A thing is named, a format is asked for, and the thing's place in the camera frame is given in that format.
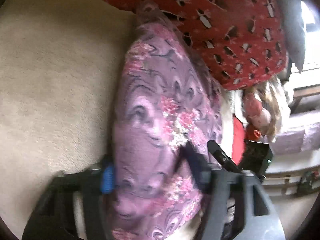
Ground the purple floral garment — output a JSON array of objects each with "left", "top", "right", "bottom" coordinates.
[{"left": 111, "top": 2, "right": 222, "bottom": 239}]

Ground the red folded cloth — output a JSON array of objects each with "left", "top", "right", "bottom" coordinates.
[{"left": 232, "top": 116, "right": 245, "bottom": 165}]

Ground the plastic bag with doll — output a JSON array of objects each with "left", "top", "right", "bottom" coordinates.
[{"left": 242, "top": 75, "right": 291, "bottom": 143}]

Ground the red patterned pillow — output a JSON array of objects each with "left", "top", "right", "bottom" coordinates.
[{"left": 103, "top": 0, "right": 288, "bottom": 90}]

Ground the beige fleece blanket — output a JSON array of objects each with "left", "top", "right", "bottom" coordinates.
[{"left": 1, "top": 0, "right": 135, "bottom": 237}]

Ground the window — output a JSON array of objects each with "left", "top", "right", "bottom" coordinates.
[{"left": 301, "top": 1, "right": 319, "bottom": 71}]

